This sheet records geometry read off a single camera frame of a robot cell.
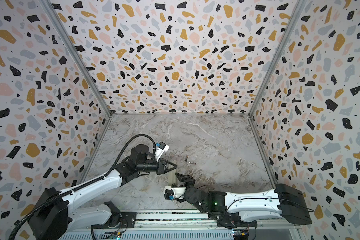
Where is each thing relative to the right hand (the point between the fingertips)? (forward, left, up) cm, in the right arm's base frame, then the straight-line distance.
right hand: (174, 175), depth 71 cm
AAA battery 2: (+19, -5, -18) cm, 27 cm away
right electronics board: (-21, -32, -19) cm, 43 cm away
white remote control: (0, +1, -3) cm, 3 cm away
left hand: (+4, 0, +2) cm, 5 cm away
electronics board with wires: (-23, +29, -17) cm, 41 cm away
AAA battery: (+16, -8, -18) cm, 25 cm away
